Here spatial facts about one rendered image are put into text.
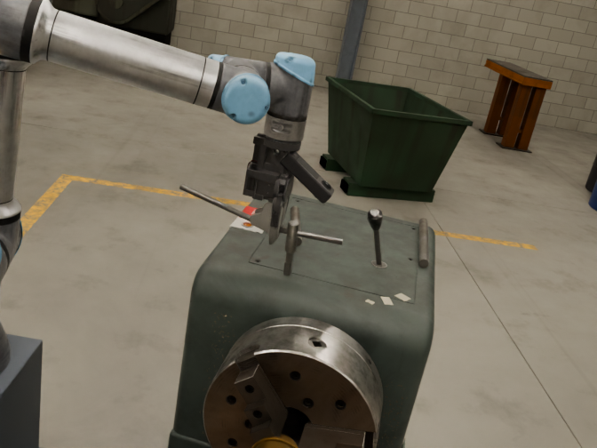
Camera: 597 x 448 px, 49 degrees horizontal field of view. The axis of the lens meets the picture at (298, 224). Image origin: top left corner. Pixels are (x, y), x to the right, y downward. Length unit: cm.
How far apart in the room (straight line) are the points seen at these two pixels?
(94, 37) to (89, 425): 205
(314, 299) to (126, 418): 173
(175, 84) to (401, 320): 60
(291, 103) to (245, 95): 18
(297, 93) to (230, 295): 41
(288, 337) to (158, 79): 48
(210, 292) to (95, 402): 172
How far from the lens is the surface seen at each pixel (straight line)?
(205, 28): 1102
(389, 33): 1117
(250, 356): 114
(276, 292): 127
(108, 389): 302
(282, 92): 116
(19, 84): 120
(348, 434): 116
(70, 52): 102
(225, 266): 131
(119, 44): 102
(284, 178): 121
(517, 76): 951
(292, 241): 127
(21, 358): 128
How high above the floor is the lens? 183
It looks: 22 degrees down
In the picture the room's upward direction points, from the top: 11 degrees clockwise
